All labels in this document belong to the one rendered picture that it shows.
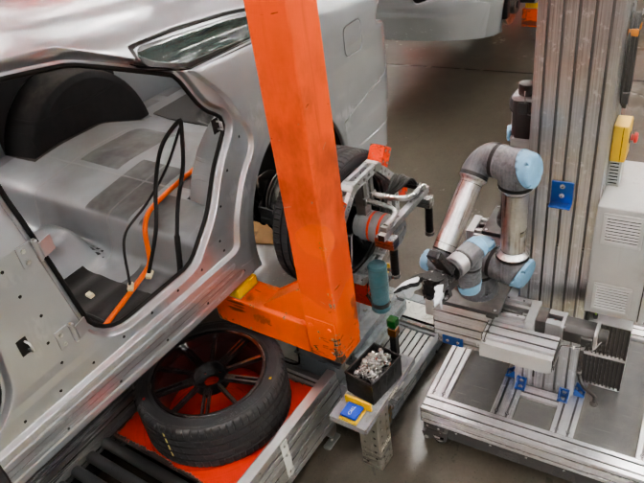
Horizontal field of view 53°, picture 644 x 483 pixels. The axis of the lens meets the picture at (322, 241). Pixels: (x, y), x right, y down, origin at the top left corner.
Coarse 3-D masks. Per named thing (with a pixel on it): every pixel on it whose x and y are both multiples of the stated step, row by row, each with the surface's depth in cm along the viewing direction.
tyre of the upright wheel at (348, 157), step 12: (348, 156) 278; (360, 156) 285; (348, 168) 278; (276, 204) 278; (276, 216) 277; (276, 228) 278; (276, 240) 281; (288, 240) 277; (276, 252) 285; (288, 252) 280; (372, 252) 316; (288, 264) 286; (360, 264) 310
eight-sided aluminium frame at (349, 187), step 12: (360, 168) 279; (372, 168) 279; (384, 168) 289; (348, 180) 272; (360, 180) 273; (384, 180) 301; (348, 192) 268; (384, 192) 306; (348, 204) 268; (396, 204) 308; (348, 216) 270; (384, 252) 310; (360, 276) 293
